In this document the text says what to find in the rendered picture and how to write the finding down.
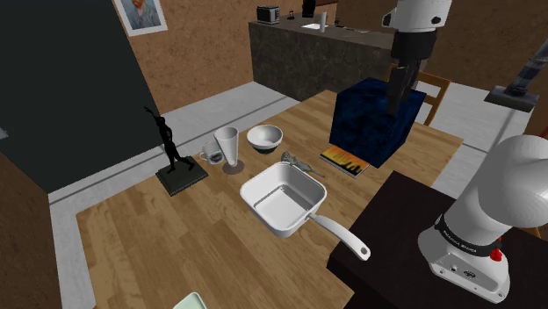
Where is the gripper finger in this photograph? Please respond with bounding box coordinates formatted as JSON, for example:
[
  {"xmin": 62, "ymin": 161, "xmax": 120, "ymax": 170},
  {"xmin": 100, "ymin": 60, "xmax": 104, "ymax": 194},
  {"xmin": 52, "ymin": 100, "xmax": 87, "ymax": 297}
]
[
  {"xmin": 386, "ymin": 66, "xmax": 408, "ymax": 117},
  {"xmin": 404, "ymin": 66, "xmax": 423, "ymax": 104}
]

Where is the wooden chair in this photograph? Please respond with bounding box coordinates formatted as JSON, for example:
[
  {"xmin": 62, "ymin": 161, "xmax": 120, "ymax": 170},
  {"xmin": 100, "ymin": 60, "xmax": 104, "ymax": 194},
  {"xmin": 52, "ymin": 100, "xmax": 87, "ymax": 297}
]
[{"xmin": 385, "ymin": 62, "xmax": 452, "ymax": 127}]

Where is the dark blue box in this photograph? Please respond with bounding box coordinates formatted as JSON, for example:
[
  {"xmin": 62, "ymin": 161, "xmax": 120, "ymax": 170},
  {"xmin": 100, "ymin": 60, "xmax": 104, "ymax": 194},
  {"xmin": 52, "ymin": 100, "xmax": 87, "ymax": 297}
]
[{"xmin": 328, "ymin": 76, "xmax": 428, "ymax": 169}]

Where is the orange and yellow book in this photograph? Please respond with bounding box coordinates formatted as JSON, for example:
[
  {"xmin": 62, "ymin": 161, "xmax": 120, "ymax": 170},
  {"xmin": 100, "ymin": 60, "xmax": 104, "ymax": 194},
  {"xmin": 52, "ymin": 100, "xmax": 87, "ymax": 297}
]
[{"xmin": 318, "ymin": 144, "xmax": 371, "ymax": 179}]

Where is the grey tube with flat base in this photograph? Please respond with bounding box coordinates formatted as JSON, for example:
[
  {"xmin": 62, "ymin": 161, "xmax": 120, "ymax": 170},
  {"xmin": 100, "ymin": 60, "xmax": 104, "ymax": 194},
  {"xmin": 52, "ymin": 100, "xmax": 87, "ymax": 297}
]
[{"xmin": 483, "ymin": 37, "xmax": 548, "ymax": 114}]

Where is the dark stone counter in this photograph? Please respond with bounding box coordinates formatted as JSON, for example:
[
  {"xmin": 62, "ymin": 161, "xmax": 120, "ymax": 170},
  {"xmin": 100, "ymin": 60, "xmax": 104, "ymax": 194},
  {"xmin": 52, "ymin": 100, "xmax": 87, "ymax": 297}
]
[{"xmin": 248, "ymin": 0, "xmax": 429, "ymax": 103}]

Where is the grey kitchen tool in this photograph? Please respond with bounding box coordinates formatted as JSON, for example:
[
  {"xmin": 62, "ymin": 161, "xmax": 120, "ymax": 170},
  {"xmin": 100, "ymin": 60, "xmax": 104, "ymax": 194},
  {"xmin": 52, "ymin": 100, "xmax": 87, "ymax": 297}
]
[{"xmin": 280, "ymin": 150, "xmax": 326, "ymax": 179}]

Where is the white bowl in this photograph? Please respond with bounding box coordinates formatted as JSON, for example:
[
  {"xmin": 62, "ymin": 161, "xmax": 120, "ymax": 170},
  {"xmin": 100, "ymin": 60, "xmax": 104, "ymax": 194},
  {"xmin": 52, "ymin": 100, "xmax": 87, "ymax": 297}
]
[{"xmin": 246, "ymin": 124, "xmax": 285, "ymax": 155}]

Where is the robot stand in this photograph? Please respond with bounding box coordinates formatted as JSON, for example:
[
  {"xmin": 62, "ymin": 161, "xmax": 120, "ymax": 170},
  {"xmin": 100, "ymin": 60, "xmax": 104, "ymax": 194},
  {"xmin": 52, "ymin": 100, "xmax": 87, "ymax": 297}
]
[{"xmin": 326, "ymin": 170, "xmax": 548, "ymax": 309}]

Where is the white cone-shaped cup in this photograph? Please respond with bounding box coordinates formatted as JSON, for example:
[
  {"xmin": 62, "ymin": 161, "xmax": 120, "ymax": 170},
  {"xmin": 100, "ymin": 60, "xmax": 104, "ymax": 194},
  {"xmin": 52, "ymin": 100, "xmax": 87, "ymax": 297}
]
[{"xmin": 213, "ymin": 126, "xmax": 246, "ymax": 176}]

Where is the white mug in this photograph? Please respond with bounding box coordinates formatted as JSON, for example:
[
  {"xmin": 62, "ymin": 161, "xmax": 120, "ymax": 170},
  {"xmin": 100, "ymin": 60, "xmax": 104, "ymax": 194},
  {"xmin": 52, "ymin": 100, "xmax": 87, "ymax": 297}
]
[{"xmin": 198, "ymin": 140, "xmax": 227, "ymax": 166}]

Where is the black dancer figure on base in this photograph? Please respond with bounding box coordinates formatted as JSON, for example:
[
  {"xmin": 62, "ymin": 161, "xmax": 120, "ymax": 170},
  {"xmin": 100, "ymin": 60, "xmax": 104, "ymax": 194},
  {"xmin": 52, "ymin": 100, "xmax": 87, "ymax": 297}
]
[{"xmin": 143, "ymin": 105, "xmax": 210, "ymax": 198}]

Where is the wooden table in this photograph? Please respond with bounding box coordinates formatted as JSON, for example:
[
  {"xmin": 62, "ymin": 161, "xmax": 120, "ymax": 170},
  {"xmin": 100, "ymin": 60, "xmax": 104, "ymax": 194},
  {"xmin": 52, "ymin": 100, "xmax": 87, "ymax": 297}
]
[{"xmin": 76, "ymin": 89, "xmax": 465, "ymax": 309}]

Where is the pale green flat thing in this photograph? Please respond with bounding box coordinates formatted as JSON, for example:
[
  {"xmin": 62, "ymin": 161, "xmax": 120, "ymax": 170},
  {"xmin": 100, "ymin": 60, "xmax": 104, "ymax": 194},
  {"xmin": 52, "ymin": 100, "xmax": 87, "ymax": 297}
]
[{"xmin": 171, "ymin": 291, "xmax": 209, "ymax": 309}]

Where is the white square pan with handle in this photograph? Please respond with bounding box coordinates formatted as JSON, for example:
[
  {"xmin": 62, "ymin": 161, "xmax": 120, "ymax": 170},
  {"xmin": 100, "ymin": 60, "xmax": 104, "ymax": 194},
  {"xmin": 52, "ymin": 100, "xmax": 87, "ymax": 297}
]
[{"xmin": 239, "ymin": 161, "xmax": 372, "ymax": 262}]

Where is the framed wall picture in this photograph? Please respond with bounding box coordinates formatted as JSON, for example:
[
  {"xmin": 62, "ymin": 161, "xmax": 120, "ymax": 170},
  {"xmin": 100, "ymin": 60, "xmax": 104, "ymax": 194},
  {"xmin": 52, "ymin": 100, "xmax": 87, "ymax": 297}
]
[{"xmin": 112, "ymin": 0, "xmax": 169, "ymax": 38}]

